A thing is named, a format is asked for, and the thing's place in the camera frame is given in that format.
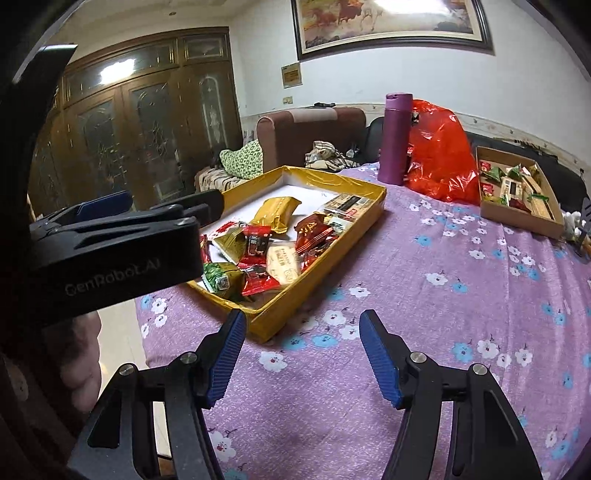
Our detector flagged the brown armchair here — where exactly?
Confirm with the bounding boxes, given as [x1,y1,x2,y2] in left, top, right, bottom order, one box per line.
[256,107,368,174]

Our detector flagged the green patterned blanket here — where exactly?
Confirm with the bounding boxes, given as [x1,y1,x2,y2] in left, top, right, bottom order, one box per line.
[218,139,264,181]

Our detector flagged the small red and black candy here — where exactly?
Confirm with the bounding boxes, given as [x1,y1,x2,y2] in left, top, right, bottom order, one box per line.
[240,224,273,268]

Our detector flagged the cream snack packet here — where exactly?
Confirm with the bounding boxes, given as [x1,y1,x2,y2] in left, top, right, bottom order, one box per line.
[265,242,306,287]

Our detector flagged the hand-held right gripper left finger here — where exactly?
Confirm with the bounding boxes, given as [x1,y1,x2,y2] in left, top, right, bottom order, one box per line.
[67,308,247,480]

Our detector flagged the framed painting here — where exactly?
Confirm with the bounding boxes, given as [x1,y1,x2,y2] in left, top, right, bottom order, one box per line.
[291,0,495,62]

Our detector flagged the red and white snack packet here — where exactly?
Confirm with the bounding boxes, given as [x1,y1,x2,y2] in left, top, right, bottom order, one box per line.
[208,220,241,238]

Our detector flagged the brown cardboard box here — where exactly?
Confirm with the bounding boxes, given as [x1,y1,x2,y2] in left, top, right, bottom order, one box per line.
[475,145,566,240]

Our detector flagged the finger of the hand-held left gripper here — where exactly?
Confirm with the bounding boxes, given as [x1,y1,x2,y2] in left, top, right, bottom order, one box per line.
[30,188,225,241]
[44,191,136,221]

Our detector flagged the black leather sofa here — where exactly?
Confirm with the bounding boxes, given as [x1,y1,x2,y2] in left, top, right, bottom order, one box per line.
[355,116,589,195]

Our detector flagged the wooden cabinet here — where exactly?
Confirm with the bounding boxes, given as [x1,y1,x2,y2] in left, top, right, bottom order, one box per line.
[28,27,243,217]

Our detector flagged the purple floral tablecloth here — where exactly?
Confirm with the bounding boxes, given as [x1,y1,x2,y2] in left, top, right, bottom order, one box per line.
[136,164,591,480]

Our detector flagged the gold-rimmed cardboard tray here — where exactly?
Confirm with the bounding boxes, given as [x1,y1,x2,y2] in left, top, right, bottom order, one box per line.
[185,165,387,343]

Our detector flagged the red plastic bag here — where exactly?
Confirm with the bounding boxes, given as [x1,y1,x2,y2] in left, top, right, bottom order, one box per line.
[405,99,482,206]

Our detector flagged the white candy wrapper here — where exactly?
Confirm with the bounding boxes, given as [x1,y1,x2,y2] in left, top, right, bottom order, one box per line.
[323,211,360,230]

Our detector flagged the plaid cloth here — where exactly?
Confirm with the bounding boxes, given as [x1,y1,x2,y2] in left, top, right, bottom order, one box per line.
[305,141,365,169]

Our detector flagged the shiny red snack packet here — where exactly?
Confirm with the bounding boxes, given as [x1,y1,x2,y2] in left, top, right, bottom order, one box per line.
[294,211,340,257]

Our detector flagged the gold and green snack packet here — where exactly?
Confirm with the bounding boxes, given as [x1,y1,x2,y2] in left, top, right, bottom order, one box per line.
[212,226,247,266]

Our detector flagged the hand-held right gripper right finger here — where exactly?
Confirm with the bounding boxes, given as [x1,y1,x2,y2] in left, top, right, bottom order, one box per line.
[359,309,543,480]

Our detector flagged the yellow snack packet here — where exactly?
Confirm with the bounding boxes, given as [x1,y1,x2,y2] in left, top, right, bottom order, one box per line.
[252,196,303,236]

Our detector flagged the tan striped snack packet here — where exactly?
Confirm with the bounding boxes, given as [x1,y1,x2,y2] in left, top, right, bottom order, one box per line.
[321,193,372,217]

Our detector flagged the person's left hand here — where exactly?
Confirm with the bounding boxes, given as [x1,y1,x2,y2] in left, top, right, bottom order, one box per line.
[59,311,103,411]

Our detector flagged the purple thermos bottle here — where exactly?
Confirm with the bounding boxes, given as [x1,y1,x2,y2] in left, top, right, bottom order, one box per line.
[378,92,414,186]

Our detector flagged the pile of assorted snack packets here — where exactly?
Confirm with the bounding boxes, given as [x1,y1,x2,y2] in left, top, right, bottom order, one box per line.
[479,159,555,220]

